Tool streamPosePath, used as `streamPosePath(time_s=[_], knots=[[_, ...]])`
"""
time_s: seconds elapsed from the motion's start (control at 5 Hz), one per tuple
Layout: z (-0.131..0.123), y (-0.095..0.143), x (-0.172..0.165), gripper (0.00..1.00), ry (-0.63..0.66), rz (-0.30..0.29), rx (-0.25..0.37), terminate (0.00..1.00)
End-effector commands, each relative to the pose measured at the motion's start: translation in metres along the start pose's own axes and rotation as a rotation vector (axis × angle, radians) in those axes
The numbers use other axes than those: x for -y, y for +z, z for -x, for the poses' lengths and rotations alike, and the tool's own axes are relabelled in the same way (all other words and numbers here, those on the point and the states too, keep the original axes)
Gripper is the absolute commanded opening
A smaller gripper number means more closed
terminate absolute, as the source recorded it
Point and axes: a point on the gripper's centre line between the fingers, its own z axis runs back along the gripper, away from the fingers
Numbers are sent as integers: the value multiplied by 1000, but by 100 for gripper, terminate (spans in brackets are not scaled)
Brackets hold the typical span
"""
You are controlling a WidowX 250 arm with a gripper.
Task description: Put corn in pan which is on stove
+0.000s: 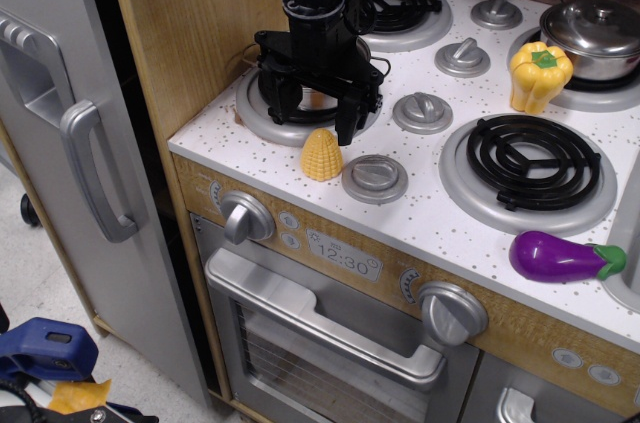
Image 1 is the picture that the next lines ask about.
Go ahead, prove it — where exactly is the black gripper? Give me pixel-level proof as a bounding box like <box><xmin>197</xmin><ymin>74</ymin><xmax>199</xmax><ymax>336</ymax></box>
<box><xmin>254</xmin><ymin>22</ymin><xmax>384</xmax><ymax>146</ymax></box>

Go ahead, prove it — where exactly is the yellow toy corn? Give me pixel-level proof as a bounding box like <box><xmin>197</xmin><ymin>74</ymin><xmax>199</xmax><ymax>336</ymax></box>
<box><xmin>300</xmin><ymin>128</ymin><xmax>343</xmax><ymax>181</ymax></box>

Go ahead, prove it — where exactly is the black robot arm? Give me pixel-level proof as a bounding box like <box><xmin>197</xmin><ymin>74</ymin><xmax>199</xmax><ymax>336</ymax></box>
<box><xmin>255</xmin><ymin>0</ymin><xmax>384</xmax><ymax>146</ymax></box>

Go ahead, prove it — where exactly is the front left stove burner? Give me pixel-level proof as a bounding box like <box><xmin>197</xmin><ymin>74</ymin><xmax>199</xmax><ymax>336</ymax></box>
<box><xmin>234</xmin><ymin>67</ymin><xmax>384</xmax><ymax>148</ymax></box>

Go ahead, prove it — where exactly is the back left stove burner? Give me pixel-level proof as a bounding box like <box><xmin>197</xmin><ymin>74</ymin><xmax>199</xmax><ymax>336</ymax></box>
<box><xmin>364</xmin><ymin>0</ymin><xmax>453</xmax><ymax>54</ymax></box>

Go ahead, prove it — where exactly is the front right stove burner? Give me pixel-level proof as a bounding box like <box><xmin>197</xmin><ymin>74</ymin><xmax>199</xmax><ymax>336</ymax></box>
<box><xmin>439</xmin><ymin>114</ymin><xmax>617</xmax><ymax>236</ymax></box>

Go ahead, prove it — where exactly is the grey stovetop knob front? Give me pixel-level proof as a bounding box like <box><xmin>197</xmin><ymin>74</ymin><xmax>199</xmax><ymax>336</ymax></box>
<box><xmin>341</xmin><ymin>154</ymin><xmax>409</xmax><ymax>205</ymax></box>

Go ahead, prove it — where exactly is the grey stovetop knob middle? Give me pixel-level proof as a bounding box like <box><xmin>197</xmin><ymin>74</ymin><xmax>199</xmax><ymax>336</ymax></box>
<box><xmin>393</xmin><ymin>92</ymin><xmax>453</xmax><ymax>135</ymax></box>

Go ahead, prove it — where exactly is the left silver oven knob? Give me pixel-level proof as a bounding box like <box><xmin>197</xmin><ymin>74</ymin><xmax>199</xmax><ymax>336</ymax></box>
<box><xmin>220</xmin><ymin>190</ymin><xmax>275</xmax><ymax>245</ymax></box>

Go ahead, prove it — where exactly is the silver oven knob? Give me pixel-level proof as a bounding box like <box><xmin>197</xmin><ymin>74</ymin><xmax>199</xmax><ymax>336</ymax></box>
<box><xmin>220</xmin><ymin>190</ymin><xmax>275</xmax><ymax>245</ymax></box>
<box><xmin>418</xmin><ymin>281</ymin><xmax>489</xmax><ymax>347</ymax></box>

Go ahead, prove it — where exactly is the digital clock display panel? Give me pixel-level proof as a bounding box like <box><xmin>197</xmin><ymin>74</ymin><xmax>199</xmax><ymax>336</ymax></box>
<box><xmin>306</xmin><ymin>229</ymin><xmax>383</xmax><ymax>282</ymax></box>

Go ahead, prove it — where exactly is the grey stovetop knob back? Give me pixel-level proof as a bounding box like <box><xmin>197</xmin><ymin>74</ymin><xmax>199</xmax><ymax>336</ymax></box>
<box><xmin>471</xmin><ymin>0</ymin><xmax>523</xmax><ymax>31</ymax></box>

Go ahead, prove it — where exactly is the yellow toy bell pepper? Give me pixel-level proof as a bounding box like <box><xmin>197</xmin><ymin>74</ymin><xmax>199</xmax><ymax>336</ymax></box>
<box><xmin>509</xmin><ymin>41</ymin><xmax>574</xmax><ymax>115</ymax></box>

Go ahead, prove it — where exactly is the silver oven door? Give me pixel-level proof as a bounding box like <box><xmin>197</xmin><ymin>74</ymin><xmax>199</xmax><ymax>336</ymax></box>
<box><xmin>191</xmin><ymin>215</ymin><xmax>478</xmax><ymax>422</ymax></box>

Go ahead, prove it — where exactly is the right silver oven knob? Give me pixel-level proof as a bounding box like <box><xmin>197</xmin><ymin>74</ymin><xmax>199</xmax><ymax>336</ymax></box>
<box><xmin>418</xmin><ymin>281</ymin><xmax>489</xmax><ymax>347</ymax></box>

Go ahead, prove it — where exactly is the grey toy fridge door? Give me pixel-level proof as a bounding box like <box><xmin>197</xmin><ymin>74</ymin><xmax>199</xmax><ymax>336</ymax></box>
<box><xmin>1</xmin><ymin>0</ymin><xmax>211</xmax><ymax>406</ymax></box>

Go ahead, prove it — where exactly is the purple toy eggplant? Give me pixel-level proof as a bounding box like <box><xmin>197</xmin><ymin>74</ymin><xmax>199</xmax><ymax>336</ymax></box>
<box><xmin>509</xmin><ymin>231</ymin><xmax>627</xmax><ymax>283</ymax></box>

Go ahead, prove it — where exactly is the silver pot with lid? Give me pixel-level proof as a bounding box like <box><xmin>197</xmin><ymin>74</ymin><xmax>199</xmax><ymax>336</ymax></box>
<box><xmin>539</xmin><ymin>0</ymin><xmax>639</xmax><ymax>81</ymax></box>

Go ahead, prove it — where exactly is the lower right cabinet door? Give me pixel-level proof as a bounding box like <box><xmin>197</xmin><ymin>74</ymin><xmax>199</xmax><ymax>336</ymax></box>
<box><xmin>460</xmin><ymin>353</ymin><xmax>625</xmax><ymax>422</ymax></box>

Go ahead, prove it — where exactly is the silver toy sink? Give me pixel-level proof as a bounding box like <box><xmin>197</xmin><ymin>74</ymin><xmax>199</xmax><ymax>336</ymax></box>
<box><xmin>604</xmin><ymin>156</ymin><xmax>639</xmax><ymax>313</ymax></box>

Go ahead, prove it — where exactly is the blue clamp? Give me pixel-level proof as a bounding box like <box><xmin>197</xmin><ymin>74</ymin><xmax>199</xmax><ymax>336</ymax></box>
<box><xmin>1</xmin><ymin>317</ymin><xmax>99</xmax><ymax>381</ymax></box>

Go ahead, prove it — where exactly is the yellow tape piece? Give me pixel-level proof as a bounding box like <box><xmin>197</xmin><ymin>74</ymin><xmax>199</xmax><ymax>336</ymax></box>
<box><xmin>47</xmin><ymin>380</ymin><xmax>112</xmax><ymax>415</ymax></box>

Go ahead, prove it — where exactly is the oven door handle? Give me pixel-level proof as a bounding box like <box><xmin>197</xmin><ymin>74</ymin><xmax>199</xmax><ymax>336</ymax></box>
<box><xmin>205</xmin><ymin>249</ymin><xmax>446</xmax><ymax>391</ymax></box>

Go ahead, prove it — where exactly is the grey fridge door handle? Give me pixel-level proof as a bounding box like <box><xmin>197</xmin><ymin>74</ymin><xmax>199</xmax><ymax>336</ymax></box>
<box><xmin>59</xmin><ymin>99</ymin><xmax>148</xmax><ymax>244</ymax></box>

